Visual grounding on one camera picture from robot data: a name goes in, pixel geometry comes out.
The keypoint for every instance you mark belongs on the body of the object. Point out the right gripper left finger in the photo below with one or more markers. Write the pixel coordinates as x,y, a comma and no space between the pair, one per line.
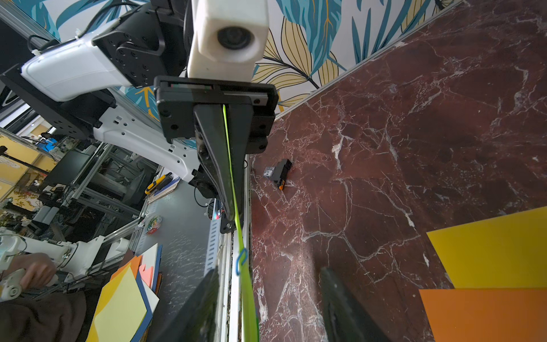
195,321

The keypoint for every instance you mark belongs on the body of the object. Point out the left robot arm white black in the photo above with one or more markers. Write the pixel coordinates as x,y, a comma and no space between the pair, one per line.
101,83

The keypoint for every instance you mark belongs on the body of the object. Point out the aluminium frame rail front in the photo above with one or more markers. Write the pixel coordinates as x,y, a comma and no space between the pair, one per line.
221,253

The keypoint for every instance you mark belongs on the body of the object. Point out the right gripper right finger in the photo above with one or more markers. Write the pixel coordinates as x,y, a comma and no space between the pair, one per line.
344,318

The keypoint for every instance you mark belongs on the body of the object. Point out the orange paper sheet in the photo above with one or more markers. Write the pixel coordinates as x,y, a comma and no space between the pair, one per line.
486,314

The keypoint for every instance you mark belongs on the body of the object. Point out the yellow paper sheet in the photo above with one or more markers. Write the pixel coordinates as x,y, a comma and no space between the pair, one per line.
507,252

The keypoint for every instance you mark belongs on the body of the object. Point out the green paper sheet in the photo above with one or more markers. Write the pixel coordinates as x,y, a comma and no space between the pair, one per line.
250,324

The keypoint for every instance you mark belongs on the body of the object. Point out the small black clip object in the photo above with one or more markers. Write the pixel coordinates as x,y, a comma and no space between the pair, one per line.
278,173

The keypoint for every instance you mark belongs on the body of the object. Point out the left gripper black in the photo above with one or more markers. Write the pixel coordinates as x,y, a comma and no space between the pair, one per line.
206,110

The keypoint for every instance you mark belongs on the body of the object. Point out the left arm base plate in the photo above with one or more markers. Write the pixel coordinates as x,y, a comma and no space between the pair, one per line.
221,220

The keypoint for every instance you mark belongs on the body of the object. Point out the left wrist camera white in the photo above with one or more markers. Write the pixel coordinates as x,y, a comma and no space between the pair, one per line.
229,39

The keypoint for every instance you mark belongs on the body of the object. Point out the blue paperclip on green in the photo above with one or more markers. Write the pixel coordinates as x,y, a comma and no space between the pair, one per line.
241,260

